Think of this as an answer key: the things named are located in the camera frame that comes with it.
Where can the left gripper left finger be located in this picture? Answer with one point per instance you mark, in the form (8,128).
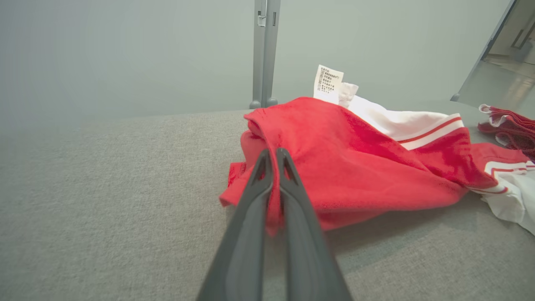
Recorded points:
(240,251)

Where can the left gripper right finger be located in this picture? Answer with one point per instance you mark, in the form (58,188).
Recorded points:
(307,251)

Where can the red basketball jersey white sleeves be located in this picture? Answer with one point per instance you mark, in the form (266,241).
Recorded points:
(355,167)

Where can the red shorts white stripe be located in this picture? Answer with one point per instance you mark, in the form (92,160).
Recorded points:
(518,133)

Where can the grey metal partition post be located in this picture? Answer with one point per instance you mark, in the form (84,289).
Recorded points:
(258,62)
(271,62)

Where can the grey glass door frame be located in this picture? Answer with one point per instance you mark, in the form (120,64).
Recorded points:
(489,42)

